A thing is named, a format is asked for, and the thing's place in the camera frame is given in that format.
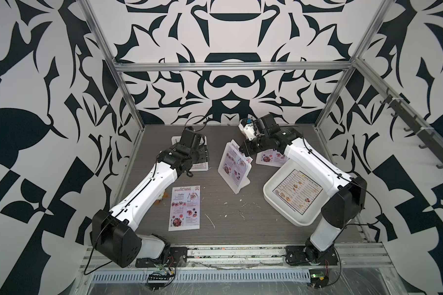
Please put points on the wall hook rail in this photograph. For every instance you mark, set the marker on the wall hook rail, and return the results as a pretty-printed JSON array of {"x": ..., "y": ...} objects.
[{"x": 416, "y": 125}]

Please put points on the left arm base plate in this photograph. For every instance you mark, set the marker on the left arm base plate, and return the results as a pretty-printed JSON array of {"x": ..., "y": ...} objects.
[{"x": 180, "y": 255}]

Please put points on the pink special menu sheet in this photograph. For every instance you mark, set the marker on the pink special menu sheet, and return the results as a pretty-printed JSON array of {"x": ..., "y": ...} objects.
[{"x": 185, "y": 208}]

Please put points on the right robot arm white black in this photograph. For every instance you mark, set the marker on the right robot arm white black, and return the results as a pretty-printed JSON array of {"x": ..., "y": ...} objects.
[{"x": 342, "y": 207}]

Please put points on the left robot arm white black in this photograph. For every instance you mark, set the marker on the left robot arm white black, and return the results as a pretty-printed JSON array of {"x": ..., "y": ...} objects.
[{"x": 113, "y": 231}]

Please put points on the white plastic tray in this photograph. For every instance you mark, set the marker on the white plastic tray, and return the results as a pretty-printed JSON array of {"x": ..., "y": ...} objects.
[{"x": 329, "y": 189}]

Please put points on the left circuit board with wires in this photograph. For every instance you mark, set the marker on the left circuit board with wires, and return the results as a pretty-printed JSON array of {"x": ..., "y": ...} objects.
[{"x": 164, "y": 277}]

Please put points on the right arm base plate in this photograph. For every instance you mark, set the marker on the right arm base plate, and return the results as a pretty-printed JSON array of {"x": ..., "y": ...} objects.
[{"x": 310, "y": 255}]

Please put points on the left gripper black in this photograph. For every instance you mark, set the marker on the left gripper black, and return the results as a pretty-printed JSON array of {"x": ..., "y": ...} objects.
[{"x": 202, "y": 153}]

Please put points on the circuit board with wires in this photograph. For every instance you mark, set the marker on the circuit board with wires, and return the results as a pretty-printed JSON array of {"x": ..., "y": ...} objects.
[
  {"x": 164, "y": 277},
  {"x": 319, "y": 278}
]

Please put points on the right circuit board with wires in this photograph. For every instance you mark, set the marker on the right circuit board with wires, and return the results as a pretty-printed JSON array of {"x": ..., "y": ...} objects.
[{"x": 319, "y": 278}]

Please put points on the dim sum menu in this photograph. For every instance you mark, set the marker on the dim sum menu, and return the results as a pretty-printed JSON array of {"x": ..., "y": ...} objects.
[{"x": 298, "y": 191}]

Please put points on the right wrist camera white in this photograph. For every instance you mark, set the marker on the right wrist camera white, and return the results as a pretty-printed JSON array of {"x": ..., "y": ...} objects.
[{"x": 248, "y": 128}]

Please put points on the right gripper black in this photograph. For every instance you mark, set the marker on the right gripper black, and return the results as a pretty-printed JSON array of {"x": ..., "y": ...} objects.
[{"x": 247, "y": 150}]

